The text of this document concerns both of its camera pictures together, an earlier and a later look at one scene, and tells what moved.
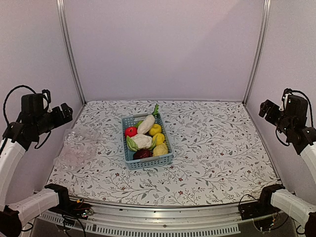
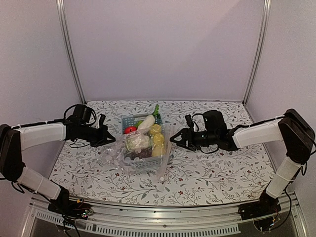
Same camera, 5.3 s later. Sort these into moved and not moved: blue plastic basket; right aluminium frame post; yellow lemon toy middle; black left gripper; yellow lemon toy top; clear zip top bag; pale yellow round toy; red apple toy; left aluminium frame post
Moved: clear zip top bag; black left gripper
Not moved: yellow lemon toy middle; red apple toy; left aluminium frame post; yellow lemon toy top; blue plastic basket; right aluminium frame post; pale yellow round toy
